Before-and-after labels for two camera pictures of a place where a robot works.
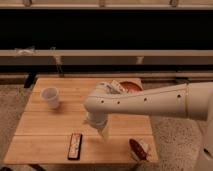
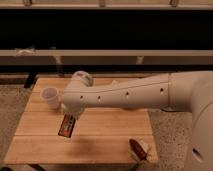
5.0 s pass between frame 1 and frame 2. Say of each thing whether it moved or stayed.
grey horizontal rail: stayed
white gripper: moved
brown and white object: stayed
